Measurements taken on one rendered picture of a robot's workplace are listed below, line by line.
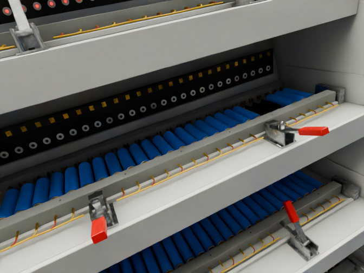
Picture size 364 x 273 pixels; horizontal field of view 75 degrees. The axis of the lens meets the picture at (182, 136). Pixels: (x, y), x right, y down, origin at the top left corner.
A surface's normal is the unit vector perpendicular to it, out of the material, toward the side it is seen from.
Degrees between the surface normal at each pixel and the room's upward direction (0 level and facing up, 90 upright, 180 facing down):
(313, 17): 106
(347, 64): 90
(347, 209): 16
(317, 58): 90
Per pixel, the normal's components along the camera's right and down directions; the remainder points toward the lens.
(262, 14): 0.41, 0.36
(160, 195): -0.18, -0.87
